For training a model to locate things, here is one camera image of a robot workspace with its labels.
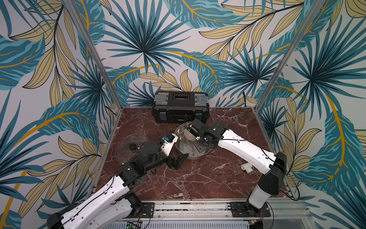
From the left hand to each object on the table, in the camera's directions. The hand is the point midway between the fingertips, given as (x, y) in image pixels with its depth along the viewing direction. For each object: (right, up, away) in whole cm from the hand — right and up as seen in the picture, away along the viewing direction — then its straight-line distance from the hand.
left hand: (180, 151), depth 68 cm
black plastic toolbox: (-2, +24, +29) cm, 38 cm away
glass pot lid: (-37, -2, +30) cm, 48 cm away
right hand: (+11, +3, +10) cm, 15 cm away
